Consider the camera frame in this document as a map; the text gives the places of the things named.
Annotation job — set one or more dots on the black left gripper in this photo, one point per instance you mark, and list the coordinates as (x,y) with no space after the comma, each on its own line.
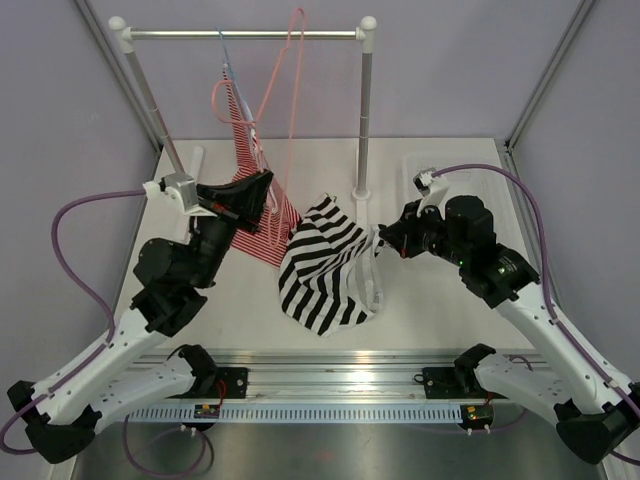
(250,196)

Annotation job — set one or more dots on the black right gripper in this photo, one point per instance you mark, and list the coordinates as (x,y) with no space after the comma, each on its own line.
(404,234)

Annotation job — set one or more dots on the pink wire hanger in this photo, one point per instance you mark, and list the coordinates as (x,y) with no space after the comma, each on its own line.
(298,15)

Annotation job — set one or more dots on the black white striped tank top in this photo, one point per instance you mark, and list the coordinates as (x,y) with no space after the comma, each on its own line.
(329,278)

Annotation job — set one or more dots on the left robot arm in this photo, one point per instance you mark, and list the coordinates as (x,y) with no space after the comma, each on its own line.
(172,275)

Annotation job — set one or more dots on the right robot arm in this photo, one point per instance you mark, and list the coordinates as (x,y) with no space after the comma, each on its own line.
(507,283)

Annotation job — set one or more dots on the red white striped tank top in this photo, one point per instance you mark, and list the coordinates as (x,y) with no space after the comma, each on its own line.
(269,243)

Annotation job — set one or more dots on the white perforated plastic basket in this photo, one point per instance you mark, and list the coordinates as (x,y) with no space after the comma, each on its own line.
(491,187)

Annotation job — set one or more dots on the white and silver clothes rack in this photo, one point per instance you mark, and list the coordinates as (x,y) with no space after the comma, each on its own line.
(364,34)

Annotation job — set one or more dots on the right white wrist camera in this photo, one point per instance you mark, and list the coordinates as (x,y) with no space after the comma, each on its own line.
(432,188)

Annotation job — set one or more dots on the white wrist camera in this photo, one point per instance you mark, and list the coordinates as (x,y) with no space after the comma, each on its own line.
(432,188)
(178,190)

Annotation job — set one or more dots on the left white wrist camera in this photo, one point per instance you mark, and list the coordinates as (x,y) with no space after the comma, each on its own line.
(178,190)

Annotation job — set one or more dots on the blue wire hanger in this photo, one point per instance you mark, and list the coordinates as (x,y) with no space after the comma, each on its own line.
(226,50)

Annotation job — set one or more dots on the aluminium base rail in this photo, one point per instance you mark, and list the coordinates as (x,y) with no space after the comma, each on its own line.
(325,375)

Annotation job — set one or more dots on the left aluminium frame post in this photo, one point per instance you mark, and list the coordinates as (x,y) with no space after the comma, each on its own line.
(108,53)

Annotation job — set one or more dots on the aluminium frame post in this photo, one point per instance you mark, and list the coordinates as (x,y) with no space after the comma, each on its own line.
(569,36)
(108,53)

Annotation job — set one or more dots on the white slotted cable duct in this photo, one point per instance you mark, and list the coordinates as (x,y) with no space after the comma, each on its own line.
(304,413)

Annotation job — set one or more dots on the right aluminium frame post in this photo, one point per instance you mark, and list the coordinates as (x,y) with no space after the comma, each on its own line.
(569,36)

